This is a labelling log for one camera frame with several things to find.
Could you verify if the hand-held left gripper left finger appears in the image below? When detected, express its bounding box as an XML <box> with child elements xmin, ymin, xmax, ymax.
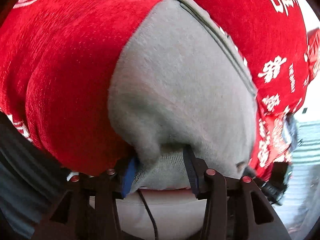
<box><xmin>31</xmin><ymin>155</ymin><xmax>140</xmax><ymax>240</ymax></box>

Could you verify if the white green striped cloth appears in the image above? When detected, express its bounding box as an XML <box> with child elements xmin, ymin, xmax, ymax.
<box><xmin>292</xmin><ymin>120</ymin><xmax>320</xmax><ymax>166</ymax></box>

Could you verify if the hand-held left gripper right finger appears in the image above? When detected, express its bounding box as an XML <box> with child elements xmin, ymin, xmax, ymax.
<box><xmin>182</xmin><ymin>146</ymin><xmax>292</xmax><ymax>240</ymax></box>

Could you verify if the red printed blanket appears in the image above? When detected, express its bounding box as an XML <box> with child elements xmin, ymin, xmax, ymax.
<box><xmin>0</xmin><ymin>0</ymin><xmax>310</xmax><ymax>182</ymax></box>

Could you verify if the dark striped cloth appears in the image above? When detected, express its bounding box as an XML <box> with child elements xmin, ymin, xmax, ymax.
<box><xmin>0</xmin><ymin>112</ymin><xmax>72</xmax><ymax>239</ymax></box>

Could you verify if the red printed bag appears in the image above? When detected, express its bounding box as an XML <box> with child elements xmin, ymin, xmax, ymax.
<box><xmin>265</xmin><ymin>112</ymin><xmax>295</xmax><ymax>163</ymax></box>

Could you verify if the grey garment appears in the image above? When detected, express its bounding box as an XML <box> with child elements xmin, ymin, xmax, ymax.
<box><xmin>107</xmin><ymin>0</ymin><xmax>258</xmax><ymax>191</ymax></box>

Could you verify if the beige cloth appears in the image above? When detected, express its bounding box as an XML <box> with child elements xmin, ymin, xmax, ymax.
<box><xmin>89</xmin><ymin>189</ymin><xmax>208</xmax><ymax>233</ymax></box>

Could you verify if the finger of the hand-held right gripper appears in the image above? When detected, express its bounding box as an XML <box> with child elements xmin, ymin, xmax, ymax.
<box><xmin>244</xmin><ymin>166</ymin><xmax>284</xmax><ymax>205</ymax></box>

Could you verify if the black cable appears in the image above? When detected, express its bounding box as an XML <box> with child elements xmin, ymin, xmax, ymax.
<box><xmin>136</xmin><ymin>189</ymin><xmax>159</xmax><ymax>240</ymax></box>

